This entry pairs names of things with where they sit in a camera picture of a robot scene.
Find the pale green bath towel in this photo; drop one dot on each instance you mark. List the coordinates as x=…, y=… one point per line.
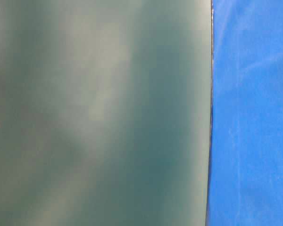
x=104, y=112

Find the blue table cloth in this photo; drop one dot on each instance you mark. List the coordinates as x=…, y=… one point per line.
x=246, y=157

